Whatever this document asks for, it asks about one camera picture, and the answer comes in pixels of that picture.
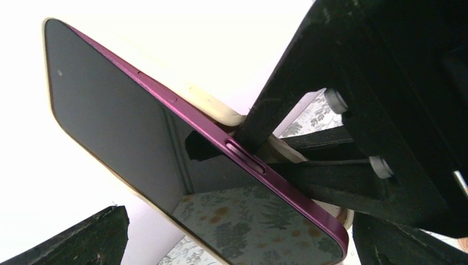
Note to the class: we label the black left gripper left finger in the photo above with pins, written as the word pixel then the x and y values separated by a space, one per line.
pixel 99 239

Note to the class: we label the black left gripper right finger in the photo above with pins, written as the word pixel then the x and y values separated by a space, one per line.
pixel 380 242

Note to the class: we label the cream phone case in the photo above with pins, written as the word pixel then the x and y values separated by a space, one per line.
pixel 219 106

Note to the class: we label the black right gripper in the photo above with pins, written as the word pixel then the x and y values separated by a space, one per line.
pixel 400 70

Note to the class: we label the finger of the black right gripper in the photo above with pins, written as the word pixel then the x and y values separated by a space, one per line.
pixel 307 65

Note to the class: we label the floral patterned table mat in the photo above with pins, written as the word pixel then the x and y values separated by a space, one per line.
pixel 316 117

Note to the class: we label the magenta phone black screen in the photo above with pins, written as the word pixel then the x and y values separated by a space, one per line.
pixel 146 146

